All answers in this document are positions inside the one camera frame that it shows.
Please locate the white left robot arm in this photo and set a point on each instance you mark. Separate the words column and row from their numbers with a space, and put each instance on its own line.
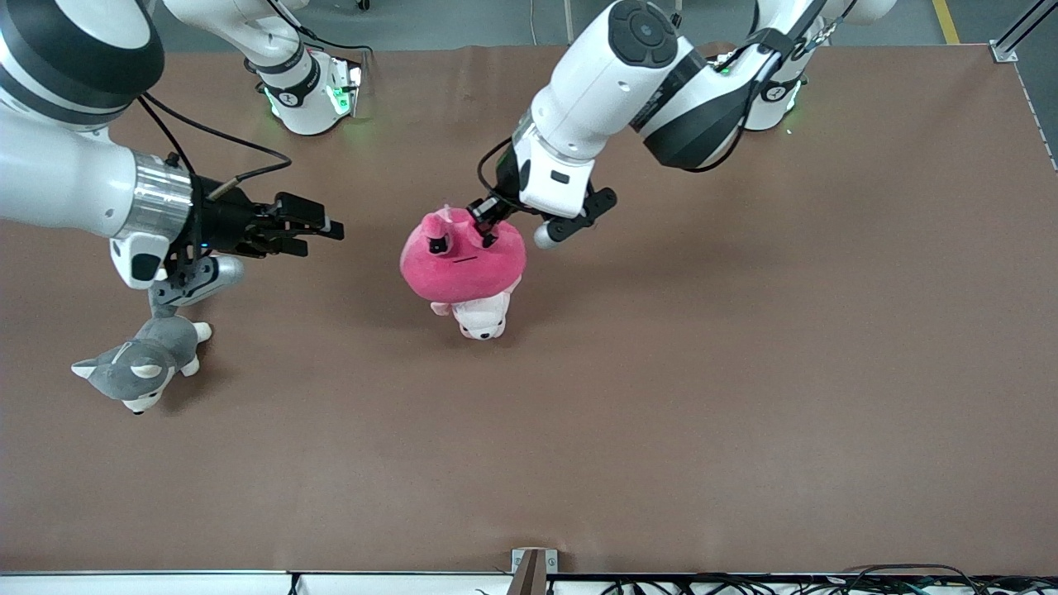
column 595, row 91

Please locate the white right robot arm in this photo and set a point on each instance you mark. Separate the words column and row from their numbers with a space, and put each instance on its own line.
column 66, row 165

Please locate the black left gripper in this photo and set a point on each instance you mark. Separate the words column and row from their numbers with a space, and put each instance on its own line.
column 506, row 178

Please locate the aluminium frame profile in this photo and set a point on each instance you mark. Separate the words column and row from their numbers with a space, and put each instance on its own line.
column 1025, row 25

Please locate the white table edge rail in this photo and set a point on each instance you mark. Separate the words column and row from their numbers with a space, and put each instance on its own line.
column 165, row 585

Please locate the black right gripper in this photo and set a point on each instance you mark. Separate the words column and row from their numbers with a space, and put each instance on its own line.
column 225, row 221

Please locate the metal corner bracket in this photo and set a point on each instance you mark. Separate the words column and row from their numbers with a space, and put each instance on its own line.
column 1003, row 52

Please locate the pale pink puppy plush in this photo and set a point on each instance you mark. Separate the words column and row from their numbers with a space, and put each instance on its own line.
column 483, row 318

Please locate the metal table edge bracket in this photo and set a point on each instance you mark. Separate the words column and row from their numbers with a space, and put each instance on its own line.
column 533, row 578

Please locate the grey husky plush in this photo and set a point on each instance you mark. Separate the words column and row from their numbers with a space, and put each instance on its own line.
column 140, row 364

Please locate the bright pink round plush toy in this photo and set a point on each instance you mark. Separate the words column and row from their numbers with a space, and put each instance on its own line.
column 463, row 273

